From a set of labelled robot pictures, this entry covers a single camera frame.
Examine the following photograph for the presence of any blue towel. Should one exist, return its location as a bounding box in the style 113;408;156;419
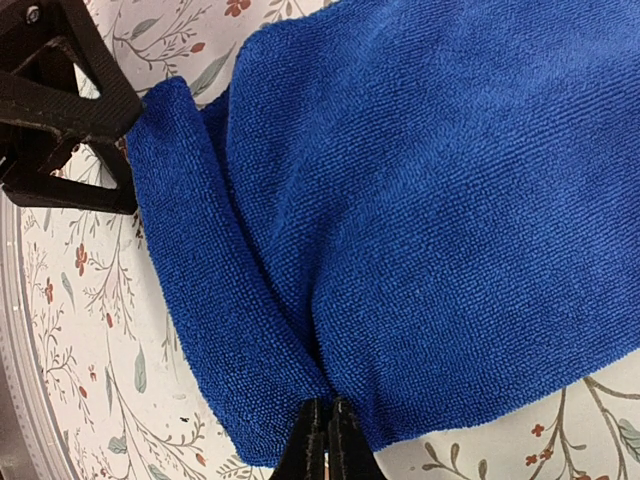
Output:
127;1;639;467

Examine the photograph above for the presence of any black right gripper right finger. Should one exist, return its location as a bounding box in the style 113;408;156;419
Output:
327;398;383;480

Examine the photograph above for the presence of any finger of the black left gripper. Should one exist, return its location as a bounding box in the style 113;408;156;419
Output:
1;1;142;142
1;134;137;215

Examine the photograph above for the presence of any aluminium front rail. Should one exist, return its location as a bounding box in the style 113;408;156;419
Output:
1;196;79;479

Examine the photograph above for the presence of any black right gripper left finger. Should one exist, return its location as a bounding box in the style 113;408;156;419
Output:
273;399;326;480

